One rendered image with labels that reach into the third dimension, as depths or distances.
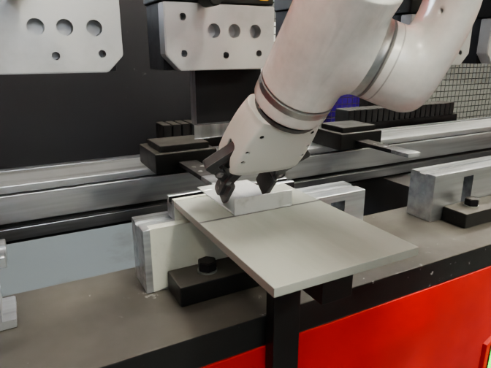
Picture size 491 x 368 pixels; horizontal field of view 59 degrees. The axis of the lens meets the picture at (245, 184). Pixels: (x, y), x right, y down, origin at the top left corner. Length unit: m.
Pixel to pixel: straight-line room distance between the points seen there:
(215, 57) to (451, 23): 0.28
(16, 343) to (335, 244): 0.38
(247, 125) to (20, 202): 0.47
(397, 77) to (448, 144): 0.93
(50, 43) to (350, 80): 0.31
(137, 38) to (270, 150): 0.66
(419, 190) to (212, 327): 0.54
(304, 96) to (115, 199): 0.50
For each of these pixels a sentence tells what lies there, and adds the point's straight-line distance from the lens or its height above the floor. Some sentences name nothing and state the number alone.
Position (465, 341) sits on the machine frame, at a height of 0.68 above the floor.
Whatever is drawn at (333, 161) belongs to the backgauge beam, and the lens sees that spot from 1.05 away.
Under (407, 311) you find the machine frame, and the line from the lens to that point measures 0.77.
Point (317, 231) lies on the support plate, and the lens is 0.51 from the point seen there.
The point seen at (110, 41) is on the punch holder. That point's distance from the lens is 0.53.
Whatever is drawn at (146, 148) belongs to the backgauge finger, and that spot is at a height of 1.02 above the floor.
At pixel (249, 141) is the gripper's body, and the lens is 0.48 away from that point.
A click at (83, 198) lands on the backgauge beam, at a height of 0.95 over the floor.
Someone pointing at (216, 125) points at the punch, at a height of 1.10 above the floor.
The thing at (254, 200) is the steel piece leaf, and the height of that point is 1.02.
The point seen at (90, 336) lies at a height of 0.88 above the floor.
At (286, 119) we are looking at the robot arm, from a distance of 0.45.
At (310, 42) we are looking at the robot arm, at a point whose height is 1.21.
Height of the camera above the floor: 1.20
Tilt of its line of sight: 17 degrees down
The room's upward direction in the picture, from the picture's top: straight up
